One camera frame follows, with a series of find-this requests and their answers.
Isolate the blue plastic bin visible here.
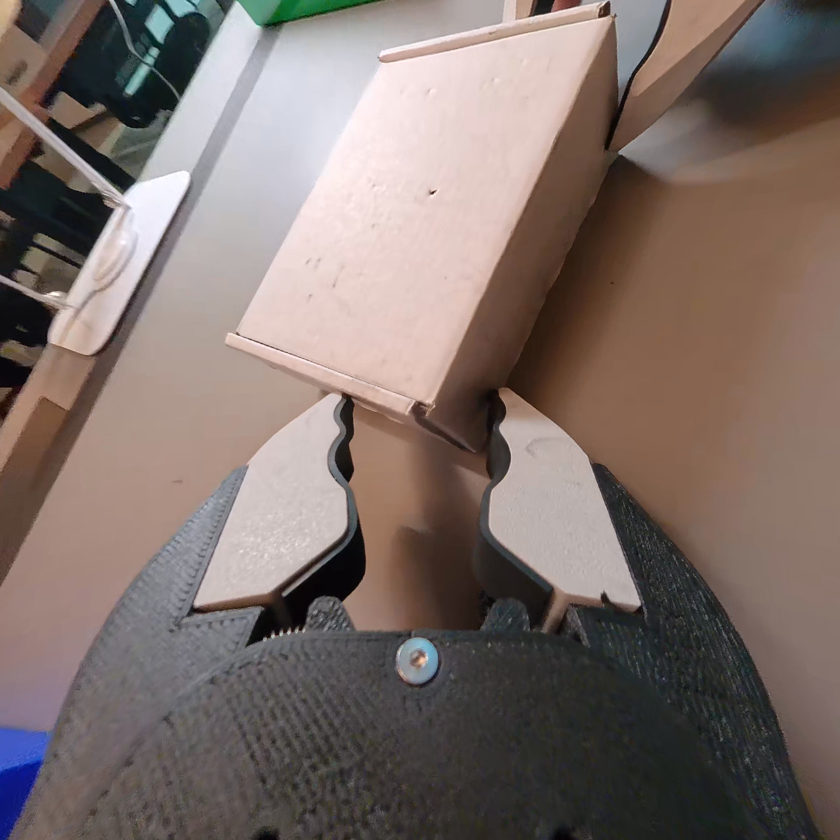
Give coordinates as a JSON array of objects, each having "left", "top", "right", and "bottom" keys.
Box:
[{"left": 0, "top": 725, "right": 53, "bottom": 811}]

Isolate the green plastic bin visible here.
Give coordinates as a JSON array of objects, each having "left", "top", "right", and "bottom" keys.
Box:
[{"left": 235, "top": 0, "right": 371, "bottom": 27}]

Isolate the white cardboard mailer box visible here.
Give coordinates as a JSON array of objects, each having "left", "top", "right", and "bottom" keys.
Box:
[{"left": 225, "top": 2, "right": 621, "bottom": 454}]

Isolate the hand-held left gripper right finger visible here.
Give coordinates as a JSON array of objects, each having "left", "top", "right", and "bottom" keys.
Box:
[{"left": 476, "top": 387, "right": 643, "bottom": 631}]

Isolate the white lamp stand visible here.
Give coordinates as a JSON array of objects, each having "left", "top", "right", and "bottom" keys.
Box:
[{"left": 0, "top": 85, "right": 191, "bottom": 357}]

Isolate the grey desk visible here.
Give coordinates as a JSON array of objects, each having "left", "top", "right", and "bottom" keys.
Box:
[{"left": 0, "top": 0, "right": 840, "bottom": 840}]

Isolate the black office chair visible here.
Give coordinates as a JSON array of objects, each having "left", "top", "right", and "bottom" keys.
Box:
[{"left": 59, "top": 0, "right": 217, "bottom": 129}]

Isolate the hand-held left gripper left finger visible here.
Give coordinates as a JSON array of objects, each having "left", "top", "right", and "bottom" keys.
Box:
[{"left": 192, "top": 394, "right": 366, "bottom": 634}]

